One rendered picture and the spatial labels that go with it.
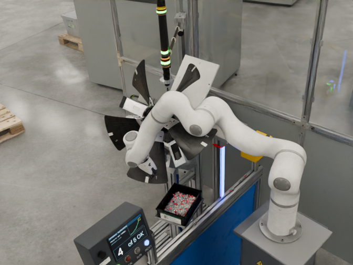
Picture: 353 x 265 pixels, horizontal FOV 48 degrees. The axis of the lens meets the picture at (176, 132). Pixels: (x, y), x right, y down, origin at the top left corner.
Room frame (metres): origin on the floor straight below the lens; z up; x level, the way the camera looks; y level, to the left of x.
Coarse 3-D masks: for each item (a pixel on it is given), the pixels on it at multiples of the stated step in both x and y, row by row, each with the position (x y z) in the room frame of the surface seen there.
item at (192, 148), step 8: (176, 128) 1.73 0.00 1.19; (176, 136) 1.67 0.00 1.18; (184, 136) 1.67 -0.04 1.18; (192, 136) 1.66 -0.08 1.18; (184, 144) 1.62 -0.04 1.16; (192, 144) 1.61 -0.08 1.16; (200, 144) 1.61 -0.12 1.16; (208, 144) 1.60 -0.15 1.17; (184, 152) 1.58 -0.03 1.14; (192, 152) 1.57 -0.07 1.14
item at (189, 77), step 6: (192, 66) 1.95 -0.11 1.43; (186, 72) 1.97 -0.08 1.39; (192, 72) 1.89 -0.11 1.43; (198, 72) 1.85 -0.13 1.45; (186, 78) 1.88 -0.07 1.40; (192, 78) 1.84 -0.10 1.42; (198, 78) 1.80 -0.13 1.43; (180, 84) 1.91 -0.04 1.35; (186, 84) 1.83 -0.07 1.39; (180, 90) 1.83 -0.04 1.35
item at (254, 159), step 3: (258, 132) 1.80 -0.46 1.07; (261, 132) 1.80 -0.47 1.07; (264, 135) 1.77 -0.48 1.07; (243, 153) 1.70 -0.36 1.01; (243, 156) 1.70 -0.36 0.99; (246, 156) 1.69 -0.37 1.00; (249, 156) 1.68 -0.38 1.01; (252, 156) 1.66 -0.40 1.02; (255, 156) 1.65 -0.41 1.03; (258, 156) 1.66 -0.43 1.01; (261, 156) 1.68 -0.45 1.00; (249, 159) 1.68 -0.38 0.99; (252, 159) 1.66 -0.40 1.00; (255, 159) 1.65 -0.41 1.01; (258, 159) 1.67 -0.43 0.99
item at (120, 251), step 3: (120, 246) 0.98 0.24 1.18; (123, 246) 0.99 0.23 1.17; (117, 249) 0.97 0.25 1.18; (120, 249) 0.98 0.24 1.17; (123, 249) 0.98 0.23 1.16; (114, 252) 0.96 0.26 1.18; (117, 252) 0.96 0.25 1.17; (120, 252) 0.97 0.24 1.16; (123, 252) 0.98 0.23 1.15; (126, 252) 0.98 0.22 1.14; (117, 255) 0.96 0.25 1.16; (120, 255) 0.97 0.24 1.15; (123, 255) 0.97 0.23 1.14; (117, 258) 0.95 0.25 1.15
